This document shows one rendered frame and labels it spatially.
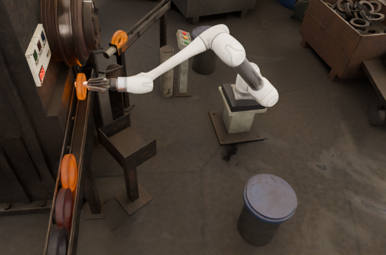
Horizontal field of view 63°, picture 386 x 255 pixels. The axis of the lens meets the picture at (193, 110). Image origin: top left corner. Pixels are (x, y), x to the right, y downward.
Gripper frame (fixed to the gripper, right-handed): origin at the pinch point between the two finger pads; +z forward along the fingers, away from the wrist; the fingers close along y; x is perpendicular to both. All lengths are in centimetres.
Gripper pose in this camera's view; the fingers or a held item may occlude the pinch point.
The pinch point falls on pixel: (81, 84)
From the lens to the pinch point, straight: 194.6
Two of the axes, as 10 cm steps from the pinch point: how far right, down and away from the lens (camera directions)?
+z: -9.8, 0.1, -1.8
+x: 1.2, -7.1, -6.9
